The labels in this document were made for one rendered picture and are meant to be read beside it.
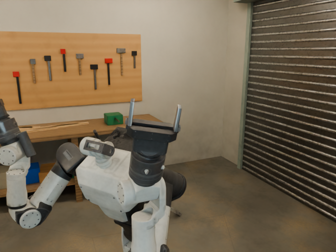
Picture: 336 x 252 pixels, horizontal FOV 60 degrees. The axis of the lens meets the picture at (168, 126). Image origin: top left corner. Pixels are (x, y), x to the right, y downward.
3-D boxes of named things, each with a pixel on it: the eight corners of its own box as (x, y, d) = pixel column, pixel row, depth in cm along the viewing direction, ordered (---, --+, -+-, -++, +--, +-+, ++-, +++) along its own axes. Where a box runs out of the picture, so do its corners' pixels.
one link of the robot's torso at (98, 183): (126, 171, 149) (101, 115, 128) (185, 186, 132) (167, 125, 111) (89, 219, 130) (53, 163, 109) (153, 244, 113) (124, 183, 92)
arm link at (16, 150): (1, 132, 111) (13, 159, 113) (-16, 139, 101) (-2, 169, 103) (29, 123, 111) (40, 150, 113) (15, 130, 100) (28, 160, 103)
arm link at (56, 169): (60, 172, 129) (78, 146, 132) (75, 183, 127) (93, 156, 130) (46, 168, 119) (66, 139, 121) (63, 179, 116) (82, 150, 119)
